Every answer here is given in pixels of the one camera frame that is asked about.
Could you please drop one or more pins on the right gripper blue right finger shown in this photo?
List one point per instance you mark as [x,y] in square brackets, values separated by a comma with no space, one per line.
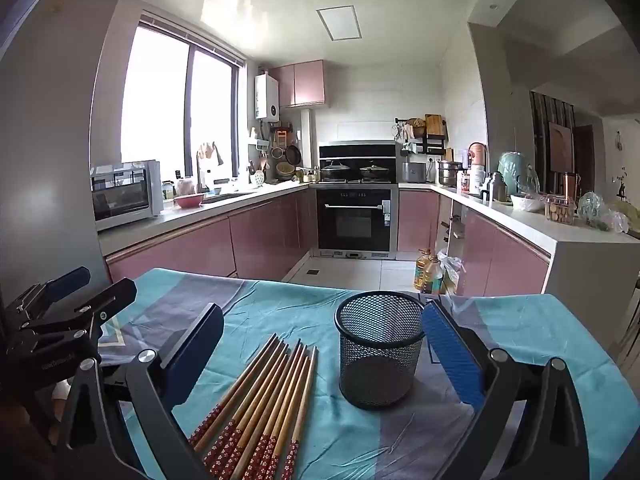
[453,354]

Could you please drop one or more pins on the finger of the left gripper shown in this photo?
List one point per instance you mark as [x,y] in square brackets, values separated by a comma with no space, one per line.
[65,282]
[110,301]

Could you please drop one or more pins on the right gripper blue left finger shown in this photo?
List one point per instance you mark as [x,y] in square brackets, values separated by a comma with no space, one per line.
[184,356]

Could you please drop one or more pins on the wooden chopstick red patterned end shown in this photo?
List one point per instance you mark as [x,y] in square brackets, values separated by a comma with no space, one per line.
[268,402]
[243,380]
[218,455]
[224,417]
[273,452]
[288,468]
[270,423]
[228,447]

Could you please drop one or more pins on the black mesh utensil cup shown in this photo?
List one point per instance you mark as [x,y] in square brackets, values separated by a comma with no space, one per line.
[380,343]

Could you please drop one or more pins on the kitchen window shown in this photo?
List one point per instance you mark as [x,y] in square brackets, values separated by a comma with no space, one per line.
[180,106]

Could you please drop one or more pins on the grey refrigerator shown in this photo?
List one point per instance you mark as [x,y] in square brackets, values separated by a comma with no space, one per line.
[48,75]

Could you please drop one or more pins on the white microwave oven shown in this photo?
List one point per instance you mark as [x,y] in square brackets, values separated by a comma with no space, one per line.
[125,193]

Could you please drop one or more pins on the yellow cooking oil bottle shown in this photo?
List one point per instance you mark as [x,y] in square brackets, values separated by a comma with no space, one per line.
[423,264]

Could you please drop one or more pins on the pink bowl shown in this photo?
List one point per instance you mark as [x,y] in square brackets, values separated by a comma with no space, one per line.
[189,201]

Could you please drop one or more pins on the teal grey tablecloth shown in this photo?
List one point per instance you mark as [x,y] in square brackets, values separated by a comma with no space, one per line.
[340,441]

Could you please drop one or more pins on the black built-in oven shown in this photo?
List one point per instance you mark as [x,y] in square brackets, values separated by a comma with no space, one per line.
[357,221]

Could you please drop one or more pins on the steel stock pot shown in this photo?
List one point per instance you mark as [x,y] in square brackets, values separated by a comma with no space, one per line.
[447,173]

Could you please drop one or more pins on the black range hood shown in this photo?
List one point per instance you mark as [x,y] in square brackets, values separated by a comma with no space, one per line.
[358,150]

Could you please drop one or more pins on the pink upper cabinet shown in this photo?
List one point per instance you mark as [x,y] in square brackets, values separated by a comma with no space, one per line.
[301,84]

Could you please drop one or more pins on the ceiling light panel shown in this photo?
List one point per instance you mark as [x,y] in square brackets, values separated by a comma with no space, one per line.
[341,22]

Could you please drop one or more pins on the black wall spice rack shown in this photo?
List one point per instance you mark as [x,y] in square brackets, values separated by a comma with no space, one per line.
[425,135]

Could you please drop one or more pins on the white wall water heater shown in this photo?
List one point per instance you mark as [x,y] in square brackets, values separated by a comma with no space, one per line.
[267,101]

